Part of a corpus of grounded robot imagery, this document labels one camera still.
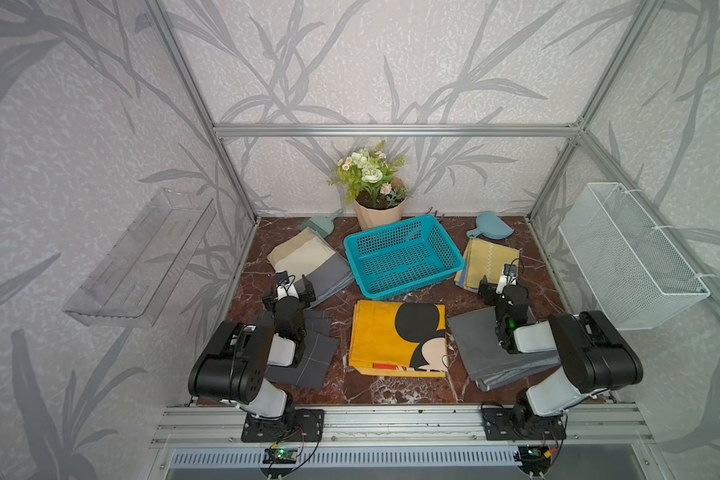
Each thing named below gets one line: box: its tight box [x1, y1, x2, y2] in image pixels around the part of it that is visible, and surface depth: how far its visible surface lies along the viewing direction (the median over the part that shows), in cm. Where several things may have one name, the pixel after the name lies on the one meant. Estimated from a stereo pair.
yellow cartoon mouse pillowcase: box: [349, 300, 449, 378], surface depth 89 cm
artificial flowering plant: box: [327, 140, 412, 209], surface depth 93 cm
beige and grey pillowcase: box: [267, 227, 355, 304], surface depth 107 cm
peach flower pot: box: [354, 197, 408, 231], surface depth 107 cm
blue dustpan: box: [466, 211, 514, 240], surface depth 121 cm
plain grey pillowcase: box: [446, 306, 561, 391], surface depth 84 cm
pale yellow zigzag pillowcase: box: [454, 238, 520, 294], surface depth 107 cm
